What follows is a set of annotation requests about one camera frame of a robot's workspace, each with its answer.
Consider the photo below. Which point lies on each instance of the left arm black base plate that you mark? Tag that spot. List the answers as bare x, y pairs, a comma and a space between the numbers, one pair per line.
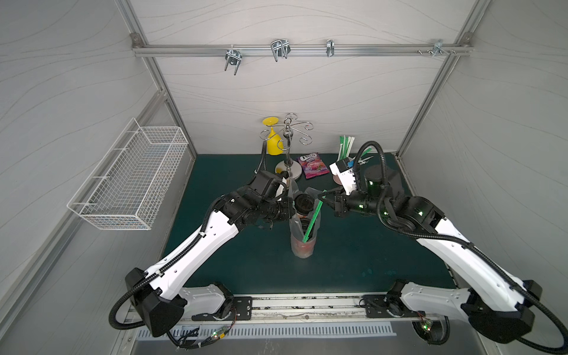
237, 308

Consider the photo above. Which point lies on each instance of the purple snack packet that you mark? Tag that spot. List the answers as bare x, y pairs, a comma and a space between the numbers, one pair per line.
312, 165

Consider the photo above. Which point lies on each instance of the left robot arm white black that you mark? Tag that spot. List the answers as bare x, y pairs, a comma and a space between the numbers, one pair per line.
153, 295

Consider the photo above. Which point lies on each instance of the red milk tea cup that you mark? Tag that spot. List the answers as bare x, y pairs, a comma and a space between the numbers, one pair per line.
304, 206
299, 248

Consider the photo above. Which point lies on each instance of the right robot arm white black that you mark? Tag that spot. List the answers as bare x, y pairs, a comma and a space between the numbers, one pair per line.
495, 303

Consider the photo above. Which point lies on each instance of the yellow plastic goblet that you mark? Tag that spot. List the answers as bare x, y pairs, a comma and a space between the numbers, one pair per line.
271, 138

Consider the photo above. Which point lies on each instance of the metal cup hanging stand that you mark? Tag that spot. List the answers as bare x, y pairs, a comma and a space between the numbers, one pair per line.
286, 129

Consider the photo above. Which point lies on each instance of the clear plastic carrier bag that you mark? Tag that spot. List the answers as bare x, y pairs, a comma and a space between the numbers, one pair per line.
293, 191

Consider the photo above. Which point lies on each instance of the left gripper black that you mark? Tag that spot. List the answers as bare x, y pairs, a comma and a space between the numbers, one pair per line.
286, 209

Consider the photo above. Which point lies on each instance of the white wire basket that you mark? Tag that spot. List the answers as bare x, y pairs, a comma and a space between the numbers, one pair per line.
126, 189

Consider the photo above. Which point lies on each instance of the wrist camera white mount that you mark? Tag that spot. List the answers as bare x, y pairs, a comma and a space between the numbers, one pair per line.
281, 190
345, 170

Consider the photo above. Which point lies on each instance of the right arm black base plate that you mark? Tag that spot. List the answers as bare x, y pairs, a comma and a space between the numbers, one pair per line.
385, 306

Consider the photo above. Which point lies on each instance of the aluminium overhead rail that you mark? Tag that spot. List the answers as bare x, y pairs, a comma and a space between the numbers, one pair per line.
332, 49

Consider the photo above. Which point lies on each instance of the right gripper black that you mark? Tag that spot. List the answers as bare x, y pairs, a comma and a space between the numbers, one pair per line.
336, 205

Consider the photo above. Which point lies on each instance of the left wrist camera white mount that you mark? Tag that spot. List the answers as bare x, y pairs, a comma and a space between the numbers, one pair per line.
281, 190

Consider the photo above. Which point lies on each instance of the white vent strip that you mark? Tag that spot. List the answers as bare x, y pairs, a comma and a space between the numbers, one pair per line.
299, 330

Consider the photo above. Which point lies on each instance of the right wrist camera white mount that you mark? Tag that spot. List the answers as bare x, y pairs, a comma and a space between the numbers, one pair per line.
345, 170

